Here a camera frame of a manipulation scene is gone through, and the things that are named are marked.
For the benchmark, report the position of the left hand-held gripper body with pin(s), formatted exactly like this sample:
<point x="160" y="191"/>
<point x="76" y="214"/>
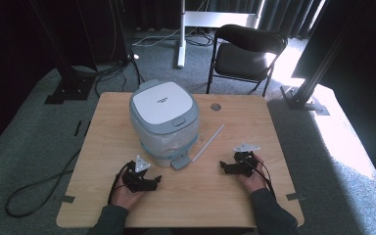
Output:
<point x="133" y="181"/>

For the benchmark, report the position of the grey pedal trash can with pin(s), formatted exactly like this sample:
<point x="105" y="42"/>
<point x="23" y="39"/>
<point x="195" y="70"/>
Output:
<point x="163" y="107"/>

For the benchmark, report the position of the clear plastic bin liner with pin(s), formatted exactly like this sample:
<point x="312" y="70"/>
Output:
<point x="163" y="143"/>

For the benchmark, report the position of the black metal stand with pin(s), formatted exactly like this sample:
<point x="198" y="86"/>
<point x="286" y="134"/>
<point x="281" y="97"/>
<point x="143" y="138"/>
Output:
<point x="67" y="75"/>
<point x="306" y="88"/>

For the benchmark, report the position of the person's left hand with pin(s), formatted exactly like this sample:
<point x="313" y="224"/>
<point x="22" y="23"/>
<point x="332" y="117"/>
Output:
<point x="125" y="196"/>

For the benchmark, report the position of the white straw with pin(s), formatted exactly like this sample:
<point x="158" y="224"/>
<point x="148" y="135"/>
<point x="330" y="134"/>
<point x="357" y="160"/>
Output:
<point x="209" y="142"/>

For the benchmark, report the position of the dark curtain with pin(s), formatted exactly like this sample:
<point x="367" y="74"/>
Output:
<point x="287" y="13"/>

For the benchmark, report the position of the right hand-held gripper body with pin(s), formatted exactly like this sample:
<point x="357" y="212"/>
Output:
<point x="244" y="161"/>

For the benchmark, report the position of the black folding chair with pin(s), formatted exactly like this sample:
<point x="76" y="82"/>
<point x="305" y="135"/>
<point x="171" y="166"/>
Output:
<point x="241" y="60"/>

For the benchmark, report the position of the grey tape piece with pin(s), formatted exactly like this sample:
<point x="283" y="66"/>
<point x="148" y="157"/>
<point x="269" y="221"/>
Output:
<point x="67" y="198"/>
<point x="295" y="196"/>

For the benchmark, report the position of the grey table grommet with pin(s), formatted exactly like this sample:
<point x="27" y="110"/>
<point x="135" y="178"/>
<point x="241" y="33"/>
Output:
<point x="215" y="106"/>

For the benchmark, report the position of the person's right hand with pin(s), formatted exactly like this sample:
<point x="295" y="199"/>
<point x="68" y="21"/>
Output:
<point x="256" y="181"/>

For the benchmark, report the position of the white metal stand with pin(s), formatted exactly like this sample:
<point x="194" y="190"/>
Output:
<point x="183" y="29"/>

